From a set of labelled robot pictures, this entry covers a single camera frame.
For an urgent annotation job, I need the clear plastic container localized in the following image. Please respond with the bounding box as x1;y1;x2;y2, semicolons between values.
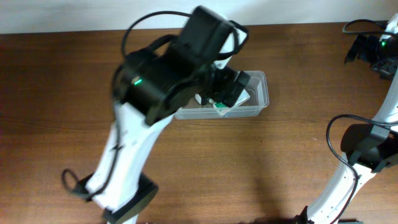
175;70;269;119

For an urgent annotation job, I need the white green medicine box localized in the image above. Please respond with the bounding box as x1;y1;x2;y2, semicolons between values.
213;89;251;118

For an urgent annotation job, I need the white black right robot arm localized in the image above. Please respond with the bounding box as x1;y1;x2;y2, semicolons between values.
294;35;397;223

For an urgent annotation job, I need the dark bottle with white cap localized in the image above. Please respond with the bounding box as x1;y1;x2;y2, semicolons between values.
195;94;210;106

